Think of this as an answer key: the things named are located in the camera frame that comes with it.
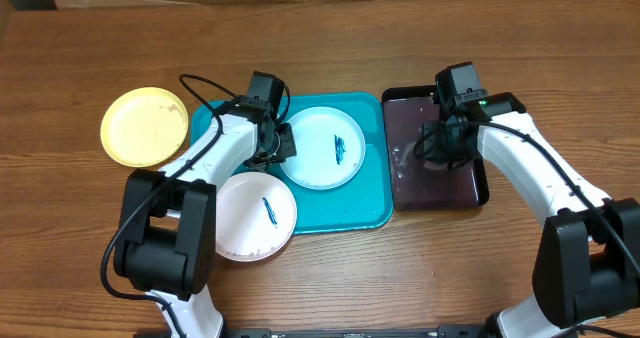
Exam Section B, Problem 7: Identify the black tray with water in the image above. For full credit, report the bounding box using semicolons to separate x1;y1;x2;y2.
381;85;490;211

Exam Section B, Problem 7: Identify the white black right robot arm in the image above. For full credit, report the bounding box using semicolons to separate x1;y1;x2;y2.
414;89;639;337

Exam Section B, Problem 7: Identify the light blue plastic plate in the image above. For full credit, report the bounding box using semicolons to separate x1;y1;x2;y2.
281;107;366;190

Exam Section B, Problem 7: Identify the yellow plastic plate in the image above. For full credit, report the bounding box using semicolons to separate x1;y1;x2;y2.
100;87;189;168

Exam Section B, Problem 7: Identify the green sponge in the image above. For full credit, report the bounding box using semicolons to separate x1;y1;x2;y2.
424;157;450;171

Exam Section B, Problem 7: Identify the pink plastic plate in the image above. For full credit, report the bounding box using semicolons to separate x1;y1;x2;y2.
215;172;298;263

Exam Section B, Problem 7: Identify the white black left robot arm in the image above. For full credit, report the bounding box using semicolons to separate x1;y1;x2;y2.
101;96;298;337

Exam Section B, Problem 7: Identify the teal plastic tray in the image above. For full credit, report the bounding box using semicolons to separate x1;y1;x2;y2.
189;92;395;236

